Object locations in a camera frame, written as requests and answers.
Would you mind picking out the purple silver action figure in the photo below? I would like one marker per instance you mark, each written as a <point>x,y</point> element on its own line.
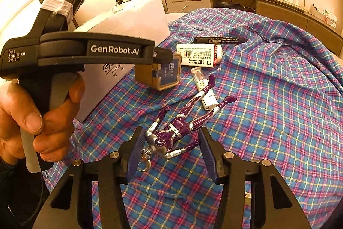
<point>174,132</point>

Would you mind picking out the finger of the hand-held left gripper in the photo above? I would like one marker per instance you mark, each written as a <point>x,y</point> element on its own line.
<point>156,73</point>
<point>164,56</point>

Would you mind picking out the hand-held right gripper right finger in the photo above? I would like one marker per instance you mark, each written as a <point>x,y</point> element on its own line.
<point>208,154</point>

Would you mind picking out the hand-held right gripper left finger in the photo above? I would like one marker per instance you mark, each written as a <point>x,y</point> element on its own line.
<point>135,149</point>

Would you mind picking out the white cardboard box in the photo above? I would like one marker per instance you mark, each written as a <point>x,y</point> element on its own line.
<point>128,22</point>

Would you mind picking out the blue pink plaid cloth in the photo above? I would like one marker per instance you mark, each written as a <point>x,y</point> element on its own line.
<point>268,100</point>

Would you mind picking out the white box with red label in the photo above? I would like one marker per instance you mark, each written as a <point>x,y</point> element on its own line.
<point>331,18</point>

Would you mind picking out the small white plastic device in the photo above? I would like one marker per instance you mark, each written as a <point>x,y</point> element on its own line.
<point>209,103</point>

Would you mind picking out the person's left hand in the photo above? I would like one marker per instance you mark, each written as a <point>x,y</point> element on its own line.
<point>57,127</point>

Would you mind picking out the long wooden sideboard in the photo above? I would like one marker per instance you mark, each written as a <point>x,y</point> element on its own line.
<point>278,7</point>

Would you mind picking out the brown box with blue face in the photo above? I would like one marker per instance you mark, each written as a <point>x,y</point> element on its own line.
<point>168,74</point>

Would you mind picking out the small white spray bottle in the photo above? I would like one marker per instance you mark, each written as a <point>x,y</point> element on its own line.
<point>199,81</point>

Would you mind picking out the white staples box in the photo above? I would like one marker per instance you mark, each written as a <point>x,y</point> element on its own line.
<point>197,54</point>

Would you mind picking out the black marker pen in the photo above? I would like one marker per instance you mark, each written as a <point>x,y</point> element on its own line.
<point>219,40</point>

